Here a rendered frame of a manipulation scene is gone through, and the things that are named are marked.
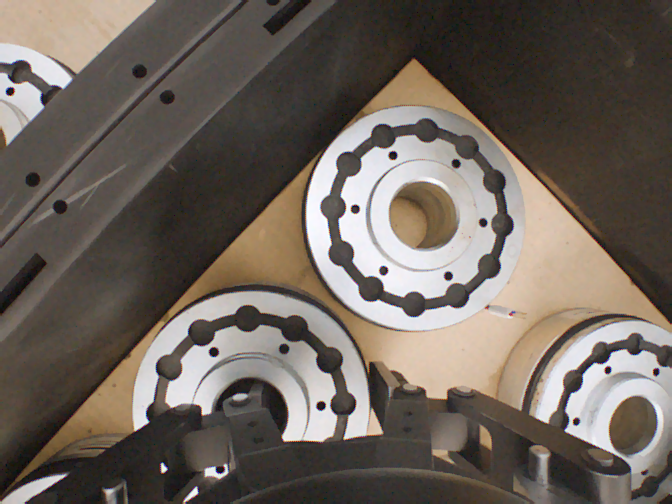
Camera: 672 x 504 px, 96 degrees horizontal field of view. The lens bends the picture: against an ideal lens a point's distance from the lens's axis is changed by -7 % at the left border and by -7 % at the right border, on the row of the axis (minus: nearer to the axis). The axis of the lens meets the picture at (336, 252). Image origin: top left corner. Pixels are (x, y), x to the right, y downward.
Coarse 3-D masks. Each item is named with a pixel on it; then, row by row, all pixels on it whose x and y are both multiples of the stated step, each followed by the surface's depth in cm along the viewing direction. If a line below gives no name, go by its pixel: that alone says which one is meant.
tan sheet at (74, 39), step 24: (0, 0) 16; (24, 0) 16; (48, 0) 16; (72, 0) 16; (96, 0) 17; (120, 0) 17; (144, 0) 17; (0, 24) 16; (24, 24) 16; (48, 24) 16; (72, 24) 16; (96, 24) 16; (120, 24) 17; (48, 48) 16; (72, 48) 16; (96, 48) 16
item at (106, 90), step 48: (192, 0) 7; (240, 0) 7; (144, 48) 7; (192, 48) 7; (96, 96) 7; (144, 96) 7; (48, 144) 7; (96, 144) 7; (0, 192) 7; (48, 192) 7; (0, 240) 7
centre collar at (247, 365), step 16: (256, 352) 14; (224, 368) 13; (240, 368) 13; (256, 368) 13; (272, 368) 13; (288, 368) 13; (208, 384) 13; (224, 384) 13; (272, 384) 13; (288, 384) 13; (304, 384) 14; (192, 400) 13; (208, 400) 13; (288, 400) 13; (304, 400) 13; (288, 416) 13; (304, 416) 13; (288, 432) 13; (304, 432) 13
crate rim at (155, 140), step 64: (256, 0) 7; (320, 0) 7; (192, 64) 7; (256, 64) 7; (128, 128) 7; (192, 128) 7; (64, 192) 7; (128, 192) 7; (0, 256) 7; (64, 256) 7; (0, 320) 7
